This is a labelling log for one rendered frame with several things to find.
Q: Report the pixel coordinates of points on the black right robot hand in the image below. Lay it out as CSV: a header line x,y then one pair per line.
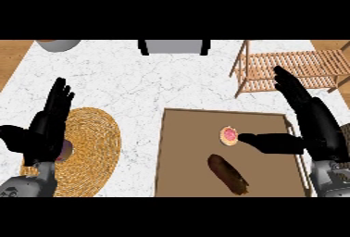
x,y
315,123

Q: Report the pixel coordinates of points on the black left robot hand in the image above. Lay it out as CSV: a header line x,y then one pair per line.
x,y
46,129

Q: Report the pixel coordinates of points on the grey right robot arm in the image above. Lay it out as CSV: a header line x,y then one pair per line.
x,y
331,179

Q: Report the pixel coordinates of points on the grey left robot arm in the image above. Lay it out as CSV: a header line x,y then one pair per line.
x,y
29,180

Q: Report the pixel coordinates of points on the wooden tiered shelf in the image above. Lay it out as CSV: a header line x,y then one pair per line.
x,y
292,69

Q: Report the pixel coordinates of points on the pink frosted cupcake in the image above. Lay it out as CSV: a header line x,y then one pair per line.
x,y
230,135

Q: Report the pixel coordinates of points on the brown wooden tray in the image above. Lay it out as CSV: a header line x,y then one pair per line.
x,y
191,160

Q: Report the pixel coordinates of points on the purple round fruit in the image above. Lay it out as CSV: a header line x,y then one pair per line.
x,y
67,150

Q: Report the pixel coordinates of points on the round woven wicker placemat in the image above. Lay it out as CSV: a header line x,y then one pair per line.
x,y
89,151

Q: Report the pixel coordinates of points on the dark brown bread loaf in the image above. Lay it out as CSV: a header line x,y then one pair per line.
x,y
228,174

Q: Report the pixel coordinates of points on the grey round bowl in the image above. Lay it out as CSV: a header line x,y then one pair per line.
x,y
57,45

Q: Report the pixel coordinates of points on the grey black-framed appliance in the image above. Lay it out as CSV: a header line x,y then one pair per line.
x,y
175,46

